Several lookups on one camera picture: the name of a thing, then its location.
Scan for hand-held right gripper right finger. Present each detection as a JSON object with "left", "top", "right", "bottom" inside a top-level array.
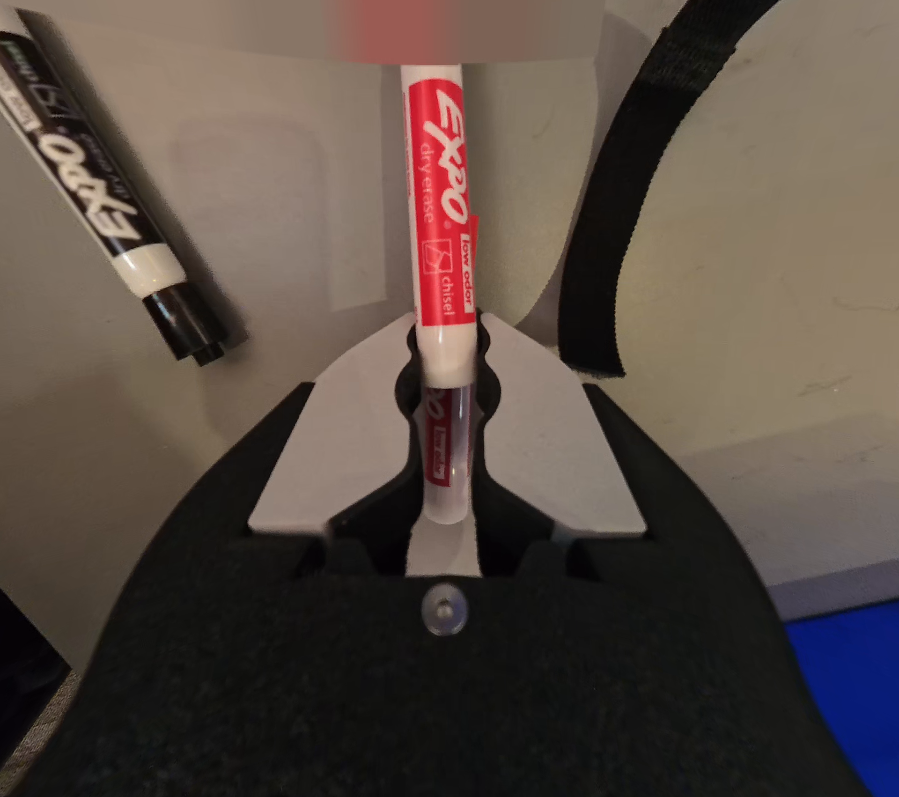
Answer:
[{"left": 478, "top": 314, "right": 646, "bottom": 534}]

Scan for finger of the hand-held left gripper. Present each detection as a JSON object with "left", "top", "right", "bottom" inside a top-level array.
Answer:
[{"left": 464, "top": 3, "right": 661, "bottom": 329}]

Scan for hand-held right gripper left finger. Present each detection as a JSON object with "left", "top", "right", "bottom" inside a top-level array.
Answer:
[{"left": 247, "top": 314, "right": 424, "bottom": 534}]

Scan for red dry erase marker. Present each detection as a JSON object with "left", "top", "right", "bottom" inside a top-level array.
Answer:
[
  {"left": 420, "top": 214, "right": 483, "bottom": 525},
  {"left": 400, "top": 63, "right": 487, "bottom": 387}
]

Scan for black hook-and-loop strap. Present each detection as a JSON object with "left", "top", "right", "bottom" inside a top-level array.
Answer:
[{"left": 557, "top": 0, "right": 870, "bottom": 381}]

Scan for black dry erase marker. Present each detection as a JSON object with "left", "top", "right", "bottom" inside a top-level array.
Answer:
[{"left": 0, "top": 5, "right": 231, "bottom": 368}]

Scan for blue box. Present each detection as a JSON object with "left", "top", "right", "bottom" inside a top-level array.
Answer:
[{"left": 781, "top": 599, "right": 899, "bottom": 797}]

